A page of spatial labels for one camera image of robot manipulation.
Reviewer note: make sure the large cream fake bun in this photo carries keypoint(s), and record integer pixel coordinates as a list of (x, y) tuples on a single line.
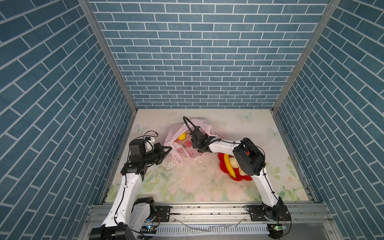
[(241, 172)]

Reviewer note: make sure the pink plastic bag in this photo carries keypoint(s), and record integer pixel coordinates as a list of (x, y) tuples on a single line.
[(182, 150)]

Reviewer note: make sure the orange fake fruit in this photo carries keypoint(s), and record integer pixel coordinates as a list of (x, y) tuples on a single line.
[(182, 136)]

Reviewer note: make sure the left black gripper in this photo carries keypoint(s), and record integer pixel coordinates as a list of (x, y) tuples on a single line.
[(159, 149)]

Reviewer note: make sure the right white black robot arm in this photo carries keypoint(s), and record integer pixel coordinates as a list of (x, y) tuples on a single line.
[(251, 160)]

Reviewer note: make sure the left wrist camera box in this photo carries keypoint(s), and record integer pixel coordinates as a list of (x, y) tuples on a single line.
[(139, 147)]

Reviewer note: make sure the small cream fake bun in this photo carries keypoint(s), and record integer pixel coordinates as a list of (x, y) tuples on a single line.
[(234, 163)]

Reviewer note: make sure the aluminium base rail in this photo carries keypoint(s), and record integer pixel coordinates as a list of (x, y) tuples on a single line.
[(187, 219)]

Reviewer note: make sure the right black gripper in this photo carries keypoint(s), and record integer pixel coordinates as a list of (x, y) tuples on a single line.
[(193, 143)]

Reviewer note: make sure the red flower-shaped plate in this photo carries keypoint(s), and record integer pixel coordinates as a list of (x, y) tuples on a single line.
[(223, 168)]

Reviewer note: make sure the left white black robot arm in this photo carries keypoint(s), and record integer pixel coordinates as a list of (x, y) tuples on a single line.
[(128, 213)]

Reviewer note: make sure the yellow fake banana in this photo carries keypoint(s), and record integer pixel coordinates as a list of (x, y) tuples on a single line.
[(228, 165)]

